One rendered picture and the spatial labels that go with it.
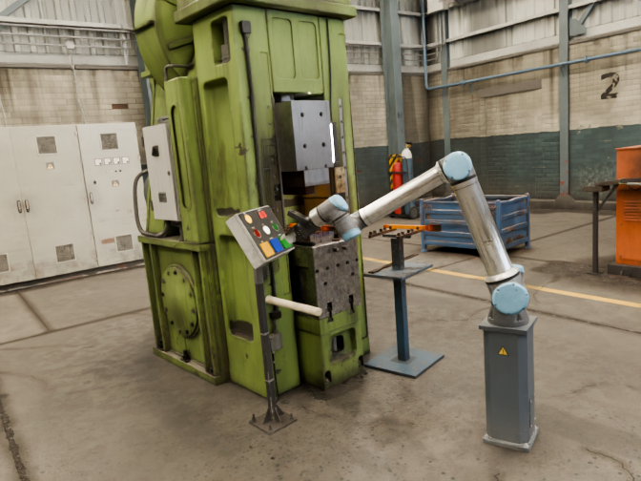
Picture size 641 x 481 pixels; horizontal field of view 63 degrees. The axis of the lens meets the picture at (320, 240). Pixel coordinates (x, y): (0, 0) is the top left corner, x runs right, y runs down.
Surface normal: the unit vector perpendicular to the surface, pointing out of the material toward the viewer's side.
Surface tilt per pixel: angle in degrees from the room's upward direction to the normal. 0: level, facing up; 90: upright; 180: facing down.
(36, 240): 90
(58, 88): 88
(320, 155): 90
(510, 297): 95
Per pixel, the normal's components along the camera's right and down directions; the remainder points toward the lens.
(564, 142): -0.80, 0.17
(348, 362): 0.68, 0.06
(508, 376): -0.55, 0.19
